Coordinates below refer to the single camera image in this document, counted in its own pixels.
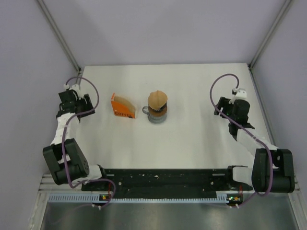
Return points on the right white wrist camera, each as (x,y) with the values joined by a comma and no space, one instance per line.
(238,94)

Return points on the right aluminium corner post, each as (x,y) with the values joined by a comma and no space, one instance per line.
(270,33)

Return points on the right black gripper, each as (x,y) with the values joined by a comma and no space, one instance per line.
(224,103)

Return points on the aluminium front frame rail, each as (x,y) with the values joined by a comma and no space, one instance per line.
(47,184)

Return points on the grey slotted cable duct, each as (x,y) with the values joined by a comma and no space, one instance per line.
(101,199)

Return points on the aluminium corner post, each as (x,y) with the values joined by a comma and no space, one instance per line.
(60,38)
(270,33)

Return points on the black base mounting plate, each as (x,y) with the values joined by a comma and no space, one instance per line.
(207,179)

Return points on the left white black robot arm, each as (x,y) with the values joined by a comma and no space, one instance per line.
(63,156)

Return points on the grey glass coffee server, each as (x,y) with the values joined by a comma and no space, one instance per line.
(154,118)

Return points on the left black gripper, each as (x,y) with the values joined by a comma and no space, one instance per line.
(86,98)

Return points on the left aluminium corner post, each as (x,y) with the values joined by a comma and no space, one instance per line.
(60,38)

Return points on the orange coffee filter packet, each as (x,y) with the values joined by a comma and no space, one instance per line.
(123,107)

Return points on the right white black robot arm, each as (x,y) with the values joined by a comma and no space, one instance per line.
(273,168)

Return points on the brown paper coffee filter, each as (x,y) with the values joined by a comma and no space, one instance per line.
(156,100)

